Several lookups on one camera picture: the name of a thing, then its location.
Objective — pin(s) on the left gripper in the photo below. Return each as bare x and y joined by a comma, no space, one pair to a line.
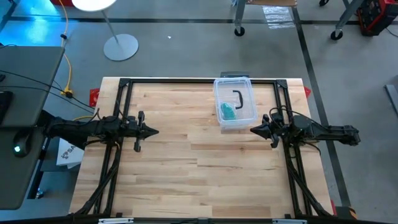
140,137

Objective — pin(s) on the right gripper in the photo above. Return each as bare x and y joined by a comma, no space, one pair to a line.
271,132

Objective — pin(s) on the clear plastic container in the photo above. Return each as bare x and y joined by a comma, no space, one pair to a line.
236,126

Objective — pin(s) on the green elastic bandage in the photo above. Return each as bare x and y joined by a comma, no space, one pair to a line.
228,112

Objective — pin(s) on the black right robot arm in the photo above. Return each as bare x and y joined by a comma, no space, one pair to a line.
329,132

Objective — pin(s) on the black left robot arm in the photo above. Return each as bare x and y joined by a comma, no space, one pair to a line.
77,129

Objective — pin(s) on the red corner piece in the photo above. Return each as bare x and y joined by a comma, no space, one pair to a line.
333,208
94,97
307,92

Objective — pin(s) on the dark grey edge plate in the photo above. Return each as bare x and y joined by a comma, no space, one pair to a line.
234,74

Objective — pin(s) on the white floor lamp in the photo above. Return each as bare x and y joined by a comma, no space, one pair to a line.
121,47

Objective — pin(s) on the clear plastic floor sheet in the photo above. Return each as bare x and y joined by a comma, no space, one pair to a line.
278,17

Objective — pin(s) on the grey wheeled cart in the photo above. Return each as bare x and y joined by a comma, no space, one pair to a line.
241,14

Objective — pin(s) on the black computer mouse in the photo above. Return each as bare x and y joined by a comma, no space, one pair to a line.
21,143

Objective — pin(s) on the grey desk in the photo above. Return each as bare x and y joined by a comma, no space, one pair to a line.
31,62

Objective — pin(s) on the red and black crate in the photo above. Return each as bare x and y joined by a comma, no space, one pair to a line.
379,15

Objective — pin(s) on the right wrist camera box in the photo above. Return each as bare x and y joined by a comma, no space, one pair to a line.
276,119

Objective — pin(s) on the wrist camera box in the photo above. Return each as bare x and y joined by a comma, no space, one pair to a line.
131,119
276,119

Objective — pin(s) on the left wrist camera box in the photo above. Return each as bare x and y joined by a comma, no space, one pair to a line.
131,119

